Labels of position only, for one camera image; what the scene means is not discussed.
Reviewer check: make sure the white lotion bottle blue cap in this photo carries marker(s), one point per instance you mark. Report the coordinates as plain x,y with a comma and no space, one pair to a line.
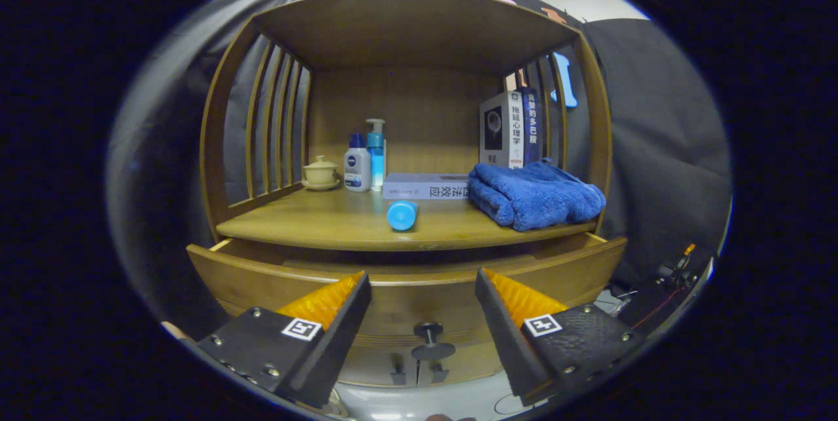
357,169

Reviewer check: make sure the beige lidded teacup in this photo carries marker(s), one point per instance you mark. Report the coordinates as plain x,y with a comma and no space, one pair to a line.
321,173

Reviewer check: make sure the wooden drawer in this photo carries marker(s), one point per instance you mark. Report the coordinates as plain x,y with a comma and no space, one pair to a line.
419,300

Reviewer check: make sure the blue pump bottle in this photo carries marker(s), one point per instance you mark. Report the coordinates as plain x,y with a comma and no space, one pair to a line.
376,159

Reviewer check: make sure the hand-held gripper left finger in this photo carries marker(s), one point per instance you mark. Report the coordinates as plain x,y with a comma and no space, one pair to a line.
330,349

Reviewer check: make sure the wooden cabinet door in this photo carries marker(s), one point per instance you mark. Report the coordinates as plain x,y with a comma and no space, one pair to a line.
373,368
471,362

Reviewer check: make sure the orange and black clamp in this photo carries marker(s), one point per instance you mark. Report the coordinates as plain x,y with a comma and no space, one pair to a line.
674,267

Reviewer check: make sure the lying white book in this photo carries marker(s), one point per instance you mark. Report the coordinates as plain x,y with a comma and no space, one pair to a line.
425,186

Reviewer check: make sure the blue towel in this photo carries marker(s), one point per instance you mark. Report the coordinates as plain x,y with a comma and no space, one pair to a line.
537,198

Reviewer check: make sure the wooden cabinet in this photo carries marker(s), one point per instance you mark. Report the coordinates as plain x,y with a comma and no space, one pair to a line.
406,107

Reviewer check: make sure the standing white book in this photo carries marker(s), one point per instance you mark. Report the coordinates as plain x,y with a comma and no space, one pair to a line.
497,133

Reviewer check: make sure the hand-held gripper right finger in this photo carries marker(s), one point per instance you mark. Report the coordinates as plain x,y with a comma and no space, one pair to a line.
507,342

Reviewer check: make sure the wooden countertop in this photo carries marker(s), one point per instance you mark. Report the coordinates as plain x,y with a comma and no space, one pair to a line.
327,221

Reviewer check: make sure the blue tube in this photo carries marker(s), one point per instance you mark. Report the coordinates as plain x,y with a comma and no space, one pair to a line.
402,215

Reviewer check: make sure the standing dark blue book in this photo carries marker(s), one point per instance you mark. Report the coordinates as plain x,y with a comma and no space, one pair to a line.
531,126

